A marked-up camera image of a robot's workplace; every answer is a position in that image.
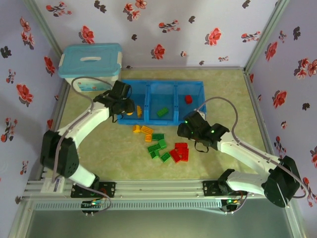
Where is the white labelled power box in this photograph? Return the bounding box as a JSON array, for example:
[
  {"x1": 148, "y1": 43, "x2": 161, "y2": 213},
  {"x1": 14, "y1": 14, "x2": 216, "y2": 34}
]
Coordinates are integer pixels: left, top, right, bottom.
[{"x1": 41, "y1": 176, "x2": 66, "y2": 194}]

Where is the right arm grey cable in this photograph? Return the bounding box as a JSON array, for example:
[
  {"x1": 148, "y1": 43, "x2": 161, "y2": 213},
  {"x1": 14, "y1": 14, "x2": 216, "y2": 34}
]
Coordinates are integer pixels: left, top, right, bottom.
[{"x1": 198, "y1": 96, "x2": 309, "y2": 215}]

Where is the aluminium front rail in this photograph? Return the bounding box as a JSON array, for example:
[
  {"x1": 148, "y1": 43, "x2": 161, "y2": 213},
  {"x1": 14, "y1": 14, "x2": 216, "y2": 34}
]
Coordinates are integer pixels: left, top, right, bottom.
[{"x1": 24, "y1": 180, "x2": 295, "y2": 198}]

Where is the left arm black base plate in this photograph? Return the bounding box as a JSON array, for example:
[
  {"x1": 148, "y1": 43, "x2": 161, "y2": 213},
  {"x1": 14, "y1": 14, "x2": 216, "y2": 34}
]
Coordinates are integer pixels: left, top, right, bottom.
[{"x1": 71, "y1": 181, "x2": 116, "y2": 198}]

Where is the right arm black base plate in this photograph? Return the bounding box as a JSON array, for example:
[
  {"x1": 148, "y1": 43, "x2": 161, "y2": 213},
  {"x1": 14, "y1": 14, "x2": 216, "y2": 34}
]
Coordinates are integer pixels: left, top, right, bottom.
[{"x1": 202, "y1": 180, "x2": 248, "y2": 198}]

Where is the aluminium side rail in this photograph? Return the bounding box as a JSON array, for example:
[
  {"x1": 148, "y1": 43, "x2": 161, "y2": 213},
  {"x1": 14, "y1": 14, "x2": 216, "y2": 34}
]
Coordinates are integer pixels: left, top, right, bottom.
[
  {"x1": 244, "y1": 68, "x2": 282, "y2": 163},
  {"x1": 24, "y1": 80, "x2": 71, "y2": 183}
]

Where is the storage box with blue lid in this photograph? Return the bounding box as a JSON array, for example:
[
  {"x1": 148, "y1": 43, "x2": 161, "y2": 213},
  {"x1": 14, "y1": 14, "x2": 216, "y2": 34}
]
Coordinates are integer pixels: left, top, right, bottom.
[{"x1": 58, "y1": 43, "x2": 123, "y2": 93}]

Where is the grey slotted cable duct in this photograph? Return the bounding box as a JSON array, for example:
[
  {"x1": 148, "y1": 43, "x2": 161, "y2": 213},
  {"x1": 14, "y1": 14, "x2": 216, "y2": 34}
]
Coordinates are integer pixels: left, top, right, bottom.
[{"x1": 33, "y1": 200, "x2": 222, "y2": 210}]

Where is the aluminium corner post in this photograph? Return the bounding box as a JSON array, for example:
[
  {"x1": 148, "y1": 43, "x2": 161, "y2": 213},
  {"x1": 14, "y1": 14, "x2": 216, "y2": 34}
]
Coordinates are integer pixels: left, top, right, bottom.
[
  {"x1": 23, "y1": 0, "x2": 64, "y2": 59},
  {"x1": 244, "y1": 0, "x2": 290, "y2": 72}
]

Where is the blue three-compartment bin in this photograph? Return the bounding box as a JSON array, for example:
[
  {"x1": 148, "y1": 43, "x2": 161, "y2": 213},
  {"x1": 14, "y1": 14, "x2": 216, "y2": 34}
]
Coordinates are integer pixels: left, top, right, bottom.
[{"x1": 116, "y1": 79, "x2": 207, "y2": 126}]

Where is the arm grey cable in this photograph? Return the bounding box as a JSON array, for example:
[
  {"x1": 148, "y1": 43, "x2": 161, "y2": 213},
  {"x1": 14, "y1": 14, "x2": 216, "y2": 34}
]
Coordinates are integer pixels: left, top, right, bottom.
[
  {"x1": 198, "y1": 96, "x2": 309, "y2": 215},
  {"x1": 51, "y1": 76, "x2": 118, "y2": 215}
]

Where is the left arm grey cable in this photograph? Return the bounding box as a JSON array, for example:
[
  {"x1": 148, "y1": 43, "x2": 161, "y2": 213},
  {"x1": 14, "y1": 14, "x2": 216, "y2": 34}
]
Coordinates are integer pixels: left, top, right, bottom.
[{"x1": 51, "y1": 76, "x2": 118, "y2": 215}]

